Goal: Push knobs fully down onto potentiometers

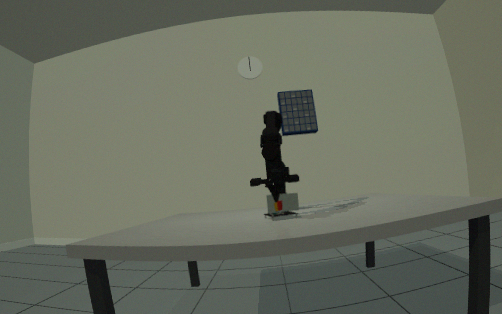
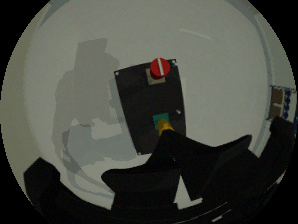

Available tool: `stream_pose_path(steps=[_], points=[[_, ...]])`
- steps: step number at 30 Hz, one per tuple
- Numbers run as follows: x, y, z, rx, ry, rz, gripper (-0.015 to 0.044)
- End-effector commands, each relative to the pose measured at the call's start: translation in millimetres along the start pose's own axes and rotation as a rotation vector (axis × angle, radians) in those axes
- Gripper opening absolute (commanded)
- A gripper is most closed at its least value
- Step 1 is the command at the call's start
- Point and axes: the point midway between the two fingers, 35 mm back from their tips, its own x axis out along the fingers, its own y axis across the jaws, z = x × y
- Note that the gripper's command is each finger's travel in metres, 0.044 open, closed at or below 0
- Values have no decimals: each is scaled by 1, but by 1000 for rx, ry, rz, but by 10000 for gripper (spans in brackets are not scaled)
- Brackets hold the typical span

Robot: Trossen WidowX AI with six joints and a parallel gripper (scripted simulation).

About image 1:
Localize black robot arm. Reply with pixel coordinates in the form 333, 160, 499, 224
260, 111, 290, 181

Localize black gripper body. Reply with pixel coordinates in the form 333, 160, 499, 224
250, 162, 299, 187

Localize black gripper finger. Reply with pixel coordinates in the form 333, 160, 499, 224
265, 185, 277, 202
276, 184, 286, 201

